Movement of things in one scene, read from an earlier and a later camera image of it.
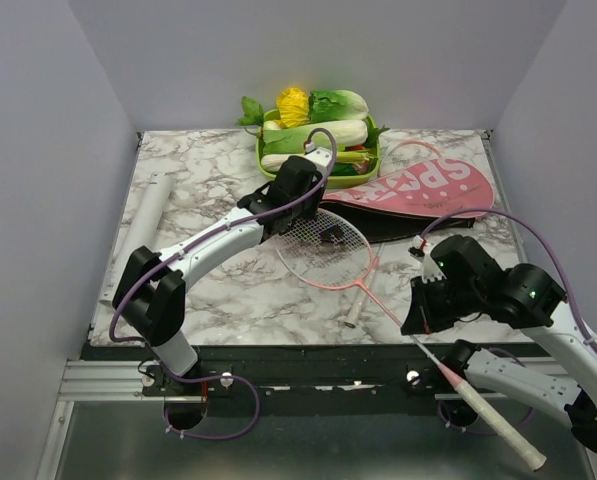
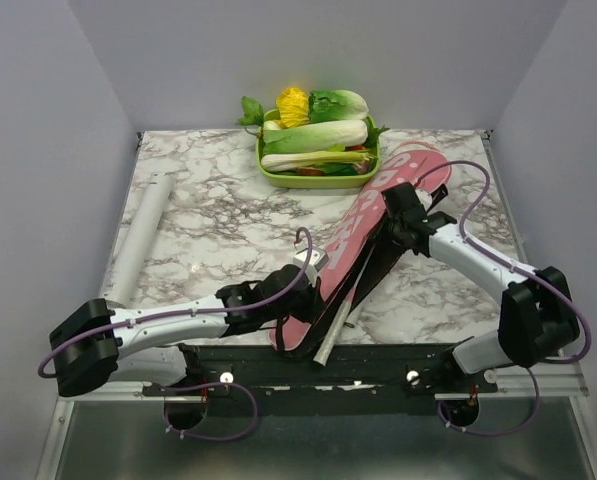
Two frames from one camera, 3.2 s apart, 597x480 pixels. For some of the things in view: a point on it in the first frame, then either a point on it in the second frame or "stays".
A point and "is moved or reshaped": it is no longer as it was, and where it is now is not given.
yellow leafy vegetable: x=293 y=108 stays
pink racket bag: x=415 y=196 is moved or reshaped
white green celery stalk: x=271 y=162 stays
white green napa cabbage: x=291 y=138 stays
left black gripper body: x=292 y=215 -> x=304 y=298
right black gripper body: x=429 y=304 -> x=395 y=220
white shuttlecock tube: x=140 y=232 stays
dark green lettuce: x=336 y=104 stays
